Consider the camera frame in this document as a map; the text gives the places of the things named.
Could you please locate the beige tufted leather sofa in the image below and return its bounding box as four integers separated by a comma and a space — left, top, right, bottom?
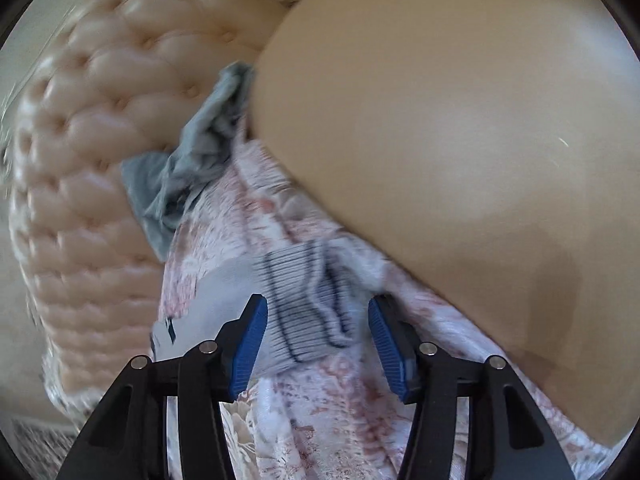
0, 0, 640, 463

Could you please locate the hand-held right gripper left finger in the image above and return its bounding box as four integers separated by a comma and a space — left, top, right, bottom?
60, 294, 270, 480

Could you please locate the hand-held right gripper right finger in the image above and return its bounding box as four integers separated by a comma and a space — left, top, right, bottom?
367, 294, 576, 480

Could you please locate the blue-grey crumpled garment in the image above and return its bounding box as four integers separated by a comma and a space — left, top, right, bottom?
121, 61, 257, 261

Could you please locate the patterned rug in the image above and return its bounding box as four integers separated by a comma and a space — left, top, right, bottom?
10, 417, 76, 471

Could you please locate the pink floral blanket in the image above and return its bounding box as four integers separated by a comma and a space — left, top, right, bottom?
42, 125, 626, 480

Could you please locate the grey sweater navy collar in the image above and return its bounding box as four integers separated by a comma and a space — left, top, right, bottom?
150, 240, 388, 376

